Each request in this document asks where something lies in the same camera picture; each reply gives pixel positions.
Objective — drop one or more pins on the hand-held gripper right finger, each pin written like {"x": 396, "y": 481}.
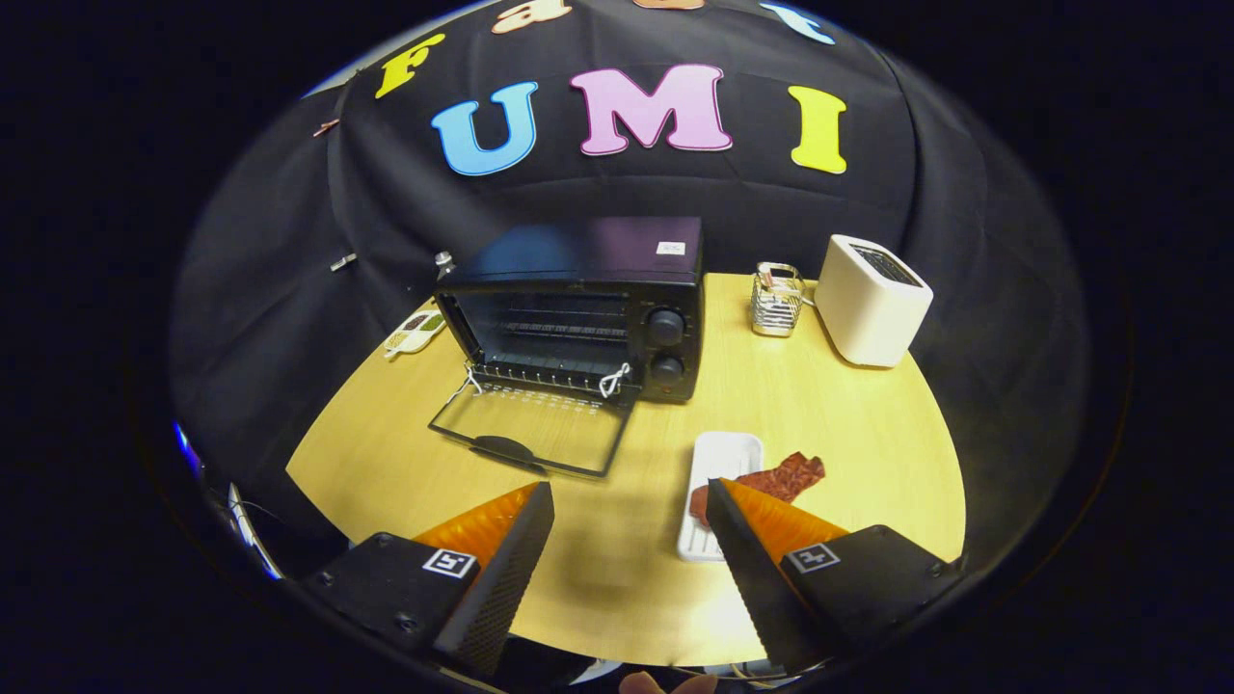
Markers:
{"x": 757, "y": 588}

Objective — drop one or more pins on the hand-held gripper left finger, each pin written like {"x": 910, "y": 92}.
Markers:
{"x": 506, "y": 578}

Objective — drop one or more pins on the red bacon slice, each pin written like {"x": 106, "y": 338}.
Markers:
{"x": 786, "y": 474}

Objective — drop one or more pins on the black toaster oven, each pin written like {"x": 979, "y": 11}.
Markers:
{"x": 578, "y": 251}

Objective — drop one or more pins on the white bread toaster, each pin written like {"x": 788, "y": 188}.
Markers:
{"x": 868, "y": 318}

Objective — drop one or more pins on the white rectangular plate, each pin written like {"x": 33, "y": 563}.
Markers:
{"x": 723, "y": 453}

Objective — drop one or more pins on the divided seasoning tray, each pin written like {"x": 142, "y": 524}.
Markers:
{"x": 415, "y": 333}

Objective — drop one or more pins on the small metal shaker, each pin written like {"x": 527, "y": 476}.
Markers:
{"x": 444, "y": 262}

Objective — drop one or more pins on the silver cloth clip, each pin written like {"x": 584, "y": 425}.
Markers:
{"x": 343, "y": 262}

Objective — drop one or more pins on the copper cloth clip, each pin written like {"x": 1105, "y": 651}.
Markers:
{"x": 326, "y": 127}

